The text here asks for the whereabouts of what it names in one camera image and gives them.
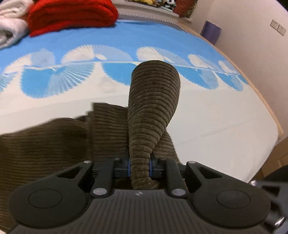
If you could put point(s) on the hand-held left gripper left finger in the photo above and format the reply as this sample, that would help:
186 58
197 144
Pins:
128 168

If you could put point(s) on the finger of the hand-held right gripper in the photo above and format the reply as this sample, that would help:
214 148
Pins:
278 202

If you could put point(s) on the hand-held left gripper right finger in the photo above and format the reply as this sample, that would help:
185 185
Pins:
151 169

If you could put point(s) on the wooden cabinet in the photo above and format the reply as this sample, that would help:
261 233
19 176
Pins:
277 157

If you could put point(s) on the blue white printed bed sheet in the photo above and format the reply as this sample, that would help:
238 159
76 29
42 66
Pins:
202 126

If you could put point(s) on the purple box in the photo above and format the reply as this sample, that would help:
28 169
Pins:
210 31

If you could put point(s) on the red folded blanket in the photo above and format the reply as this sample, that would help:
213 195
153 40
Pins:
72 15

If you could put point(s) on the red printed cloth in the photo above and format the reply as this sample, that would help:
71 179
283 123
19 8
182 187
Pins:
184 8

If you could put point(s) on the row of plush toys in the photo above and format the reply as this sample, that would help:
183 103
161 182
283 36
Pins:
155 3

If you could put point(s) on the white folded blanket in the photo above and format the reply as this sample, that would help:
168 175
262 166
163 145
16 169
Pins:
11 29

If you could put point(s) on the white wall socket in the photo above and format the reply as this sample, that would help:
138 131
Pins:
274 24
281 29

